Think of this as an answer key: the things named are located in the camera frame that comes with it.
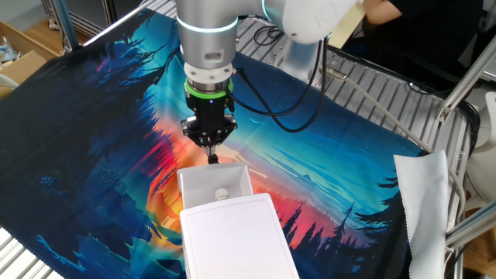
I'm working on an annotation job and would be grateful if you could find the bare person forearm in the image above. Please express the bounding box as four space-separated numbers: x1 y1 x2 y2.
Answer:
362 0 404 26

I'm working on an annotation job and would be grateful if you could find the person in black shirt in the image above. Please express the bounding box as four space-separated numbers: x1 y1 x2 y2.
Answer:
343 0 481 84

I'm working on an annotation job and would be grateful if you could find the black cable bundle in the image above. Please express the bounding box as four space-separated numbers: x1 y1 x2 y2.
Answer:
456 100 481 156

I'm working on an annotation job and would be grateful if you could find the grey cable with metal connector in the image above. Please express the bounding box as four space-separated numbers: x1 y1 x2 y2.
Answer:
318 64 467 222

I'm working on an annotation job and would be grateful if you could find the colourful forest sunset cloth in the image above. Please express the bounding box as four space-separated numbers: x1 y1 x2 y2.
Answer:
0 8 427 279

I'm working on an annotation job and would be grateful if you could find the white curved object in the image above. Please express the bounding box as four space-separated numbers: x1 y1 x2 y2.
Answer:
0 73 20 90

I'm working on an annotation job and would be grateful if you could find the tan cardboard sheet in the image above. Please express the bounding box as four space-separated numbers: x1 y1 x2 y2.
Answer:
329 3 367 50

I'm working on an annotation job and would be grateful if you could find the white plastic box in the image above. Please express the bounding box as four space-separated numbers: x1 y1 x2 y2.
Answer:
177 153 255 210

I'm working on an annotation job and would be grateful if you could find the brown cardboard box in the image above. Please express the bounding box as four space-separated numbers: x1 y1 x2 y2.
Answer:
0 21 59 98

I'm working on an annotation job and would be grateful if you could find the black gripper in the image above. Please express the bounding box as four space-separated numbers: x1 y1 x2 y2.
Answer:
180 91 239 156

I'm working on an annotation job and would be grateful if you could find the white cloth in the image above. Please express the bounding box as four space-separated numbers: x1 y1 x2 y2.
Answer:
393 150 453 279

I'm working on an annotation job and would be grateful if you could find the aluminium frame post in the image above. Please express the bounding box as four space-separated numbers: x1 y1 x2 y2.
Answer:
81 0 160 47
437 36 496 123
53 0 81 51
445 201 496 249

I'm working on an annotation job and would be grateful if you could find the white box lid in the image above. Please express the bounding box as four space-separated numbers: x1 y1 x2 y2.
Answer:
180 192 301 279

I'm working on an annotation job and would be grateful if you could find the white moulded plastic object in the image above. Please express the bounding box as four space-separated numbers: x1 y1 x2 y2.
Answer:
467 91 496 202

